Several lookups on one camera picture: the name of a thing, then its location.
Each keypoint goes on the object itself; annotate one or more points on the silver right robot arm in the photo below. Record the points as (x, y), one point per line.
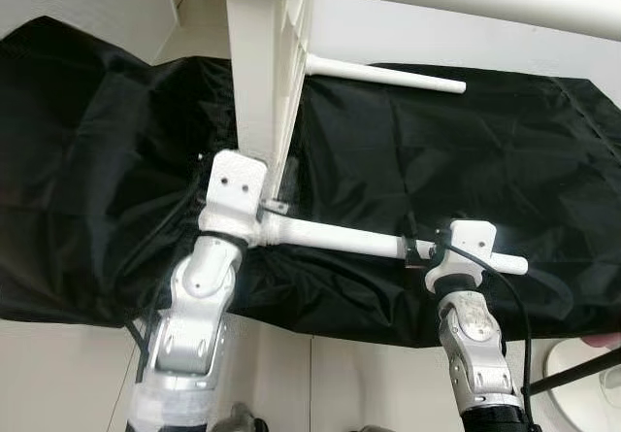
(475, 345)

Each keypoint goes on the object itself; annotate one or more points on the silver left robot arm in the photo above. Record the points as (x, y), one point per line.
(194, 306)

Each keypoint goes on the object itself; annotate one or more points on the black table cloth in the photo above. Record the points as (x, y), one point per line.
(485, 160)

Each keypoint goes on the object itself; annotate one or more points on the robot right leg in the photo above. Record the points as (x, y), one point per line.
(374, 428)

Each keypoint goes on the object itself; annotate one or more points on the robot leg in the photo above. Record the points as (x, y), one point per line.
(241, 418)
(374, 428)

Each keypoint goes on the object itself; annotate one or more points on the black metal stand leg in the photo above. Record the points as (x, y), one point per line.
(572, 372)

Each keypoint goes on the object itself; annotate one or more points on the robot left leg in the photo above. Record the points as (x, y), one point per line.
(241, 418)

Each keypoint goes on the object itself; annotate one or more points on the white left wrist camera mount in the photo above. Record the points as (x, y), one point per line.
(233, 189)

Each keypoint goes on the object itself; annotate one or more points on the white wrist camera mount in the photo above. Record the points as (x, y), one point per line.
(466, 243)
(233, 189)

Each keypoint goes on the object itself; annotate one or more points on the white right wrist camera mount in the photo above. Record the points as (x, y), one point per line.
(466, 243)

